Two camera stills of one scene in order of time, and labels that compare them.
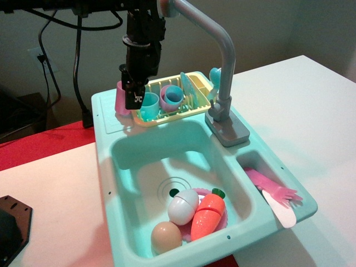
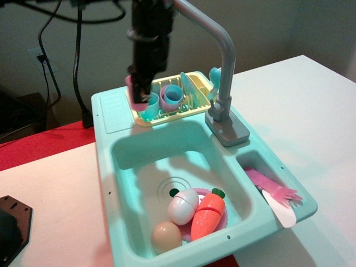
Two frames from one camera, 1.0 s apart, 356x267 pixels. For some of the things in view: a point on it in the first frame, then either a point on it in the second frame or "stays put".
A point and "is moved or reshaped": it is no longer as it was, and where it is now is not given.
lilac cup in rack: [166, 106] stays put
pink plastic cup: [120, 100] is moved or reshaped
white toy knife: [286, 216] stays put
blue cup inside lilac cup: [173, 94] stays put
